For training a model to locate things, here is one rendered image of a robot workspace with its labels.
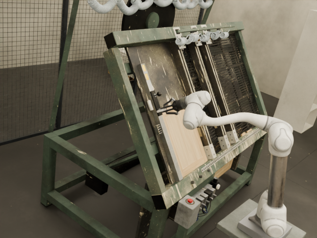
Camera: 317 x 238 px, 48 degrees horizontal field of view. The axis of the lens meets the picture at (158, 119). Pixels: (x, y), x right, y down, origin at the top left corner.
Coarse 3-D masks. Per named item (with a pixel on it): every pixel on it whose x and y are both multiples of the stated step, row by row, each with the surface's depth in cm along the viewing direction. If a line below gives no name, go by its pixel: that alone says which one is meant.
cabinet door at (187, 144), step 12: (168, 108) 290; (168, 120) 288; (180, 120) 299; (168, 132) 284; (180, 132) 296; (192, 132) 309; (180, 144) 292; (192, 144) 305; (180, 156) 289; (192, 156) 302; (204, 156) 314; (180, 168) 285; (192, 168) 298
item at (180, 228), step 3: (180, 225) 259; (180, 228) 260; (183, 228) 258; (177, 231) 262; (180, 231) 260; (183, 231) 259; (186, 231) 262; (177, 234) 263; (180, 234) 261; (183, 234) 260; (186, 234) 265; (177, 237) 264; (180, 237) 262; (183, 237) 261
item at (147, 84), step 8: (144, 64) 276; (144, 72) 274; (144, 80) 274; (152, 88) 277; (152, 104) 275; (160, 120) 276; (168, 136) 279; (168, 144) 277; (168, 152) 278; (176, 160) 281; (176, 168) 278; (176, 176) 279
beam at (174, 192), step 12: (252, 132) 388; (264, 132) 410; (228, 156) 339; (216, 168) 319; (180, 180) 279; (192, 180) 289; (204, 180) 302; (168, 192) 264; (180, 192) 274; (156, 204) 264; (168, 204) 261
